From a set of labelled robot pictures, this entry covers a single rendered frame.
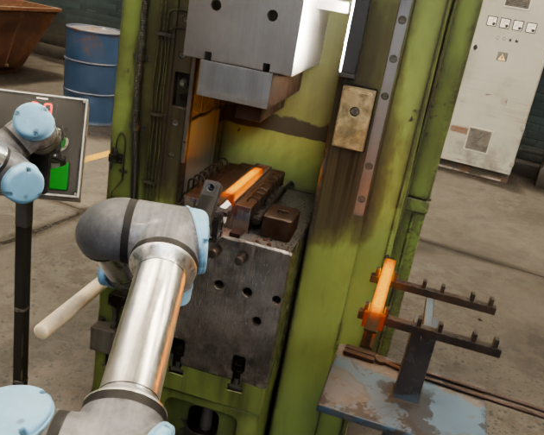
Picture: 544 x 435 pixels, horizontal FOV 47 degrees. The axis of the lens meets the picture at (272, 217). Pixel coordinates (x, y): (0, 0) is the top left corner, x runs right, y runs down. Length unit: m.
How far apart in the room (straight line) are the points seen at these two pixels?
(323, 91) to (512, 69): 4.86
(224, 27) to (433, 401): 1.09
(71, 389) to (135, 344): 1.70
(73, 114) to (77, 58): 4.51
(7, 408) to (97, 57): 5.53
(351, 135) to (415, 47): 0.28
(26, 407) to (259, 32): 1.11
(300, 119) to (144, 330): 1.34
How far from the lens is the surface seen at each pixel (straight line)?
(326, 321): 1.98
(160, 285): 1.00
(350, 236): 1.86
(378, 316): 1.36
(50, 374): 2.70
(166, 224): 1.07
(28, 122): 1.33
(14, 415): 0.85
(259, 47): 1.65
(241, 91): 1.67
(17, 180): 1.21
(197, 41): 1.70
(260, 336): 1.82
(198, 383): 1.98
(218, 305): 1.81
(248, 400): 1.95
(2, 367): 2.75
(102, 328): 2.22
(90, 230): 1.11
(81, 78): 6.32
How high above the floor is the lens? 1.58
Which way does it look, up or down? 21 degrees down
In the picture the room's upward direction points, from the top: 10 degrees clockwise
